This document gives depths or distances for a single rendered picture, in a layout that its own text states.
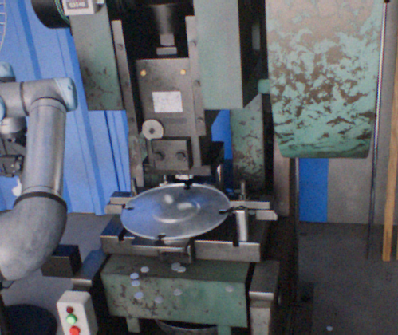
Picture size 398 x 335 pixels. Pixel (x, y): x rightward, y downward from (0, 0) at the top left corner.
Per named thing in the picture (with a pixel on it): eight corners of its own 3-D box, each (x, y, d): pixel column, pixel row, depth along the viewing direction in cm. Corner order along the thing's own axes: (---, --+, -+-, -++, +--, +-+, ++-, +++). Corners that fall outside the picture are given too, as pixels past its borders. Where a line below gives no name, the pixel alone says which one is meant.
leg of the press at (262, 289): (297, 486, 160) (293, 212, 117) (257, 479, 163) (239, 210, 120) (313, 288, 237) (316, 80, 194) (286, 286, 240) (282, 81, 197)
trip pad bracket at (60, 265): (82, 312, 156) (68, 254, 146) (51, 309, 158) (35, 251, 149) (91, 298, 161) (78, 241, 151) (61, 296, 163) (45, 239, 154)
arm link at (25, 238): (61, 246, 89) (69, 60, 119) (-10, 255, 88) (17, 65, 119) (76, 285, 98) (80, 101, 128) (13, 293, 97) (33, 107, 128)
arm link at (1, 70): (-29, 72, 123) (-19, 62, 130) (-15, 119, 128) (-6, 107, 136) (7, 68, 123) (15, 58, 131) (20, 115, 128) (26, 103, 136)
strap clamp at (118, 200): (159, 215, 161) (154, 183, 156) (105, 213, 166) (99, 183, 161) (164, 205, 166) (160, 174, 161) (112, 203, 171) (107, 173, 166)
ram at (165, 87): (199, 174, 140) (187, 56, 126) (143, 173, 144) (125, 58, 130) (213, 147, 155) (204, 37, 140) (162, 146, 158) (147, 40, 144)
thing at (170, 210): (141, 184, 163) (140, 182, 163) (238, 187, 156) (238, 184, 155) (104, 237, 139) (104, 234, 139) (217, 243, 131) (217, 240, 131)
